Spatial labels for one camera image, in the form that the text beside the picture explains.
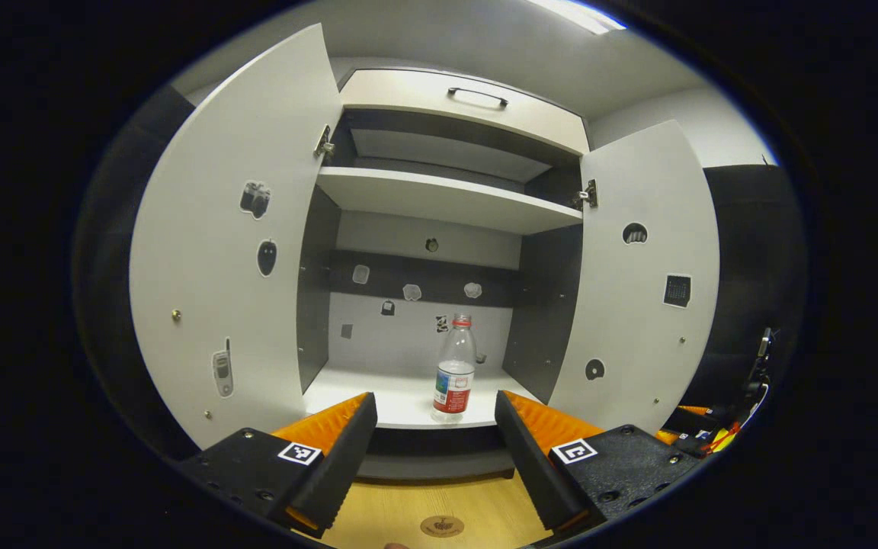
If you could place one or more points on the white cabinet drawer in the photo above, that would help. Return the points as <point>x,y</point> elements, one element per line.
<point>408,95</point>

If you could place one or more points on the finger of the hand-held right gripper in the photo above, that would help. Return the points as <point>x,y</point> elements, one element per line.
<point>690,423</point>

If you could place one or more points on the ceiling light tube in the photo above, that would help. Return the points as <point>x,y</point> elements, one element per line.
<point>580,15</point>

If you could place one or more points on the white cabinet door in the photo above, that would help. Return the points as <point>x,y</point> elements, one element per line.
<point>629,320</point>
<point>218,290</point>

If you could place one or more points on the round brown table sticker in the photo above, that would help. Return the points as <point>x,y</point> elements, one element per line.
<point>441,526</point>

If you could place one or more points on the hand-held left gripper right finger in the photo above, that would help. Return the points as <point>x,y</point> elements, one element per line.
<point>530,465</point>

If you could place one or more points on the black backdrop cloth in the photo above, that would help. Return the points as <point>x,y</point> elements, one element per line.
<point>744,252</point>

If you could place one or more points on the white cabinet shelf board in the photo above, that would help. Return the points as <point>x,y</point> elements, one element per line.
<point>439,198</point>

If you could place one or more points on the clear red-label plastic bottle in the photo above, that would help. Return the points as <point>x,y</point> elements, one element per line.
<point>454,393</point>

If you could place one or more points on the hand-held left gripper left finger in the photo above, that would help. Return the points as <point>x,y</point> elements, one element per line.
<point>336,473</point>

